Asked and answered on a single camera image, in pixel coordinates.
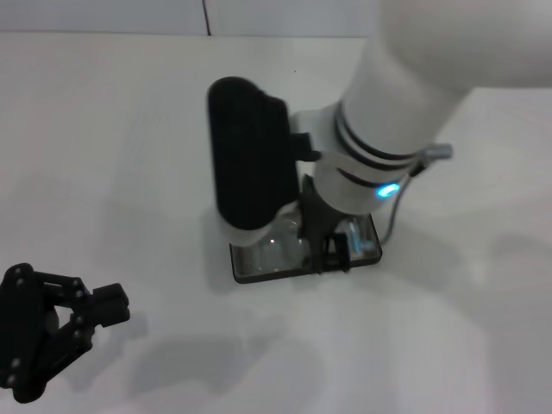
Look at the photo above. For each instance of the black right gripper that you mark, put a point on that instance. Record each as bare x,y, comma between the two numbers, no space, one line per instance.
317,211

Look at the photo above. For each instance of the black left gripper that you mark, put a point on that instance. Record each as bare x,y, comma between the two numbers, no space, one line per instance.
21,328

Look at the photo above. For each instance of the clear white glasses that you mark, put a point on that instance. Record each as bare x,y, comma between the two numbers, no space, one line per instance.
276,250

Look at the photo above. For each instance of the black glasses case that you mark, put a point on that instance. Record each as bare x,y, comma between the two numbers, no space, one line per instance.
243,276

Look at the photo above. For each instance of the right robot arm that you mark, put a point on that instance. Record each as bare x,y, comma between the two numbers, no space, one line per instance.
388,108

